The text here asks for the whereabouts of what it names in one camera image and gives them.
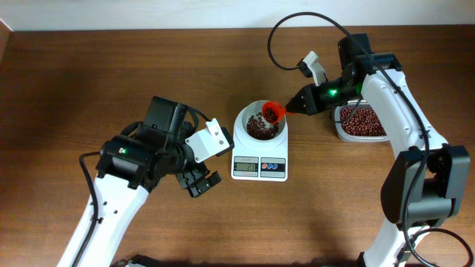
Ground white digital kitchen scale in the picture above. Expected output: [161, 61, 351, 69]
[231, 129, 289, 182]

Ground red beans in container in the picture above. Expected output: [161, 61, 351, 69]
[339, 107, 386, 136]

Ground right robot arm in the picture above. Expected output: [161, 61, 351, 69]
[285, 33, 471, 266]

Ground red beans in bowl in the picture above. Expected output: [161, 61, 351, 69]
[246, 113, 279, 140]

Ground clear plastic container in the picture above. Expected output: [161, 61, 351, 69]
[330, 100, 389, 142]

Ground white bowl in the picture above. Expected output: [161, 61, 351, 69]
[234, 100, 288, 142]

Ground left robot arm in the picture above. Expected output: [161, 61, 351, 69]
[59, 96, 235, 266]

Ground orange measuring scoop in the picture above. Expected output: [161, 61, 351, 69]
[261, 101, 290, 125]

